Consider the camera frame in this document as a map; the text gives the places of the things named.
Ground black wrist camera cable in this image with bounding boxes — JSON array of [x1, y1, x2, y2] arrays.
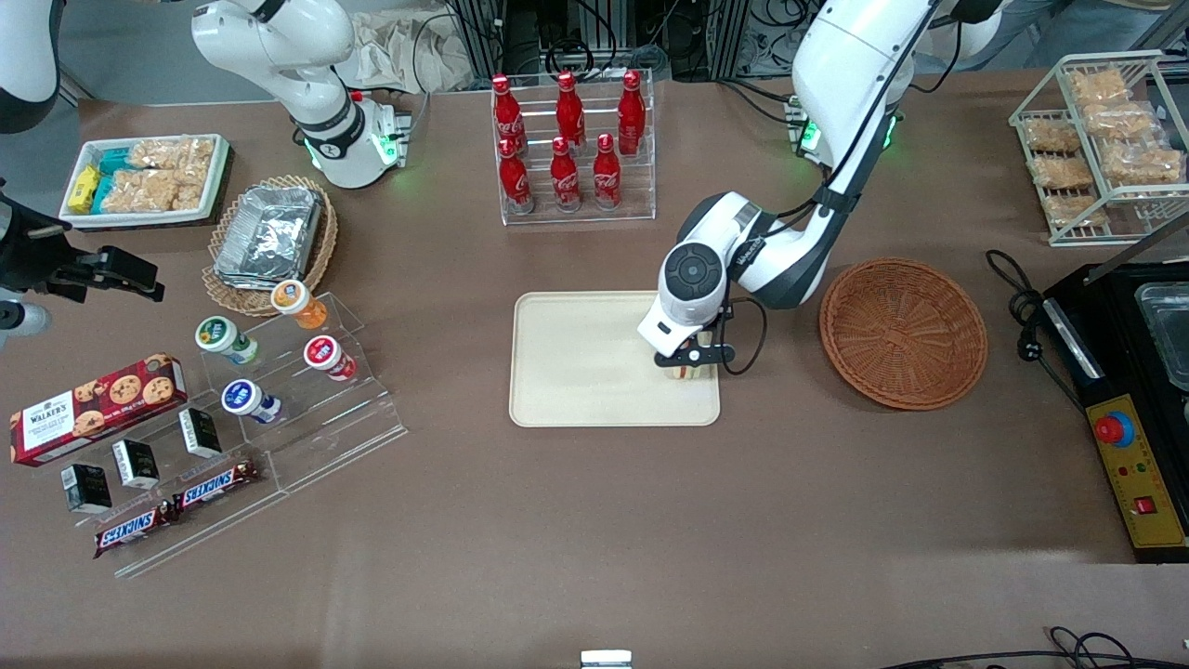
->
[[720, 0, 939, 376]]

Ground blue lid yogurt cup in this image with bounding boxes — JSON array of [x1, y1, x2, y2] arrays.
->
[[221, 379, 282, 426]]

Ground clear acrylic step display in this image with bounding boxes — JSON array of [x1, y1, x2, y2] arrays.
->
[[33, 372, 291, 579], [198, 291, 408, 494]]

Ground yellow control box red button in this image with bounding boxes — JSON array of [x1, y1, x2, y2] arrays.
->
[[1085, 394, 1189, 553]]

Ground grey metal bar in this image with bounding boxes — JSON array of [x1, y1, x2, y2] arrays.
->
[[1082, 212, 1189, 285]]

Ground red Walkers cookie box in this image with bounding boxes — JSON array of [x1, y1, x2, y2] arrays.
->
[[9, 353, 188, 467]]

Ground stacked aluminium foil trays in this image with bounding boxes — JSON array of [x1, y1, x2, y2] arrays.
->
[[214, 185, 324, 289]]

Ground aluminium frame with cables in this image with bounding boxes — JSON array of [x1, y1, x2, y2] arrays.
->
[[446, 0, 809, 85]]

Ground red cola bottle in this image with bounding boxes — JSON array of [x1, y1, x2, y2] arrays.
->
[[617, 71, 647, 156], [498, 138, 535, 216], [550, 137, 582, 214], [491, 74, 528, 154], [593, 133, 622, 212], [555, 72, 587, 150]]

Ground green lid yogurt cup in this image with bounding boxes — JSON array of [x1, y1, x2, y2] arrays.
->
[[195, 316, 260, 366]]

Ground crumpled beige paper bag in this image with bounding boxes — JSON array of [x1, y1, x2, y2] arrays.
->
[[351, 11, 475, 94]]

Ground Snickers chocolate bar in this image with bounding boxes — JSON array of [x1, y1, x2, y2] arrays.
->
[[173, 460, 262, 514], [93, 505, 178, 559]]

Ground small black box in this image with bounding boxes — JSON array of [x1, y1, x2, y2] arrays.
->
[[111, 439, 161, 491], [178, 408, 224, 459], [61, 464, 113, 516]]

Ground red lid yogurt cup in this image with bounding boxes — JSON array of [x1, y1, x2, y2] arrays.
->
[[304, 335, 358, 383]]

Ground person in blue jeans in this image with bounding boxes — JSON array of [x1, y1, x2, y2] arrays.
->
[[1008, 0, 1149, 46]]

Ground beige plastic tray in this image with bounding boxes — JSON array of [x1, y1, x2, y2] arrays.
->
[[509, 291, 721, 428]]

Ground black cable at table edge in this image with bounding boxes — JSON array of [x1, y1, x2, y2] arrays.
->
[[878, 627, 1189, 669]]

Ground round brown wicker basket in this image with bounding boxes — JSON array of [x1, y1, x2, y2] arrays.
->
[[819, 257, 988, 411]]

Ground yellow snack packet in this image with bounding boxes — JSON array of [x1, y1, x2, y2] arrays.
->
[[68, 165, 101, 214]]

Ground white wire rack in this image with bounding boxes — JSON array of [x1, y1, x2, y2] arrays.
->
[[1010, 51, 1189, 247]]

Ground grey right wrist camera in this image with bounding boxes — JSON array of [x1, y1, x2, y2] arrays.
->
[[0, 295, 53, 341]]

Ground black power cable with plug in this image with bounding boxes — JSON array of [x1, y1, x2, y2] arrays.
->
[[985, 249, 1086, 410]]

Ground black left arm base cables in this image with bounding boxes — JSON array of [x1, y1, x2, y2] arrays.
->
[[711, 77, 802, 127]]

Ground black right arm base cable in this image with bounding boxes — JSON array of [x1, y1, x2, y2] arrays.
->
[[398, 9, 465, 142]]

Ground clear acrylic bottle rack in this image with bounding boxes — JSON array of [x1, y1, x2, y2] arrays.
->
[[490, 68, 657, 227]]

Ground black tabletop machine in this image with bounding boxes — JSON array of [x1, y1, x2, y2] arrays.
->
[[1040, 260, 1189, 564]]

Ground orange lid yogurt cup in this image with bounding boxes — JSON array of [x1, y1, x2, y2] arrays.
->
[[271, 280, 329, 331]]

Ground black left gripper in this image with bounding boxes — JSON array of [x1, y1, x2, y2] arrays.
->
[[659, 302, 737, 381]]

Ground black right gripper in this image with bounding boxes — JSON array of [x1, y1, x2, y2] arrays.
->
[[0, 190, 165, 301]]

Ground white rectangular snack tray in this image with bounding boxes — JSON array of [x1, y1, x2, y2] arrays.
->
[[59, 134, 231, 230]]

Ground clear plastic container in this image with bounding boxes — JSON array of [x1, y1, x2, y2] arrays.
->
[[1135, 283, 1189, 391]]

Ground oval light wicker basket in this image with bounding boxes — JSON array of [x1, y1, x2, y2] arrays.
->
[[203, 175, 339, 318]]

